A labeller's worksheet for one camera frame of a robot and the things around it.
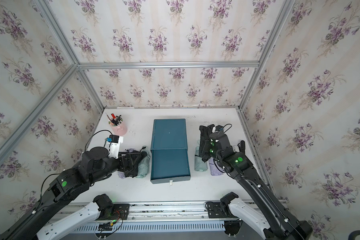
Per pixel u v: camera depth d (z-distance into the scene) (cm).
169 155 78
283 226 38
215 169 84
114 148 57
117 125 95
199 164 87
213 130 67
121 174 77
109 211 66
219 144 51
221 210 73
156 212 75
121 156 55
